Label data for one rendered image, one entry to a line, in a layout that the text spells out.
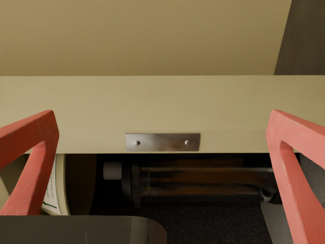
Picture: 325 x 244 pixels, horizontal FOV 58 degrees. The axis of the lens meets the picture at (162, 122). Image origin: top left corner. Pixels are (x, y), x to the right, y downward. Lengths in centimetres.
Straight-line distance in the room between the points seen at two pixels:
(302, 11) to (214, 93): 34
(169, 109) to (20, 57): 53
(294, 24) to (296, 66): 8
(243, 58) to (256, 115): 44
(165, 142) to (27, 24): 52
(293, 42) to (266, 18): 9
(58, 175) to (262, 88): 26
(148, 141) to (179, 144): 3
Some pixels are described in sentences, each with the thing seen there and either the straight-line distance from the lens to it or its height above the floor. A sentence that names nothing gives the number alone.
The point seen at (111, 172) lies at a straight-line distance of 43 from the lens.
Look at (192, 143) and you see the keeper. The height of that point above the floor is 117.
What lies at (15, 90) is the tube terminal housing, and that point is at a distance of 37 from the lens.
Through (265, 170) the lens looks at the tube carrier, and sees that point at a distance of 42.
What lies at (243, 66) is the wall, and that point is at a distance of 74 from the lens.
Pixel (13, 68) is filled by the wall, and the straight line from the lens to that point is 80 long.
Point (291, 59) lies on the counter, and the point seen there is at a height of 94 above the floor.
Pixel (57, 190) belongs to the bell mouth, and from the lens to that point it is 38.
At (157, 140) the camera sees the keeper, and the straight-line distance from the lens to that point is 28.
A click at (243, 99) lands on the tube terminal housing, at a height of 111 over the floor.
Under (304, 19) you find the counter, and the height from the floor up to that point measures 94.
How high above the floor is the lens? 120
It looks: level
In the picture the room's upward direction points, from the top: 90 degrees counter-clockwise
